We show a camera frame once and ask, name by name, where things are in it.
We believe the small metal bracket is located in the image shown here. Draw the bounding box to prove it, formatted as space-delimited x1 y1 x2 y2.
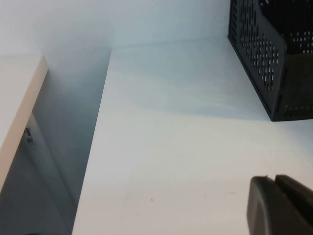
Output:
24 127 35 145

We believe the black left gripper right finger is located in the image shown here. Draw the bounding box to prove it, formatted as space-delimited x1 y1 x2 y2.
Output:
274 174 313 209

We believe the white side table board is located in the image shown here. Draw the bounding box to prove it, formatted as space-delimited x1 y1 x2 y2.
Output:
0 55 49 189

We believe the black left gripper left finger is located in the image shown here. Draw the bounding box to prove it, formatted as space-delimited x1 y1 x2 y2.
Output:
246 175 313 235

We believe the black plastic book stand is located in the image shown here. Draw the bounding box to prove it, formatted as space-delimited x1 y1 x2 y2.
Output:
227 0 313 122

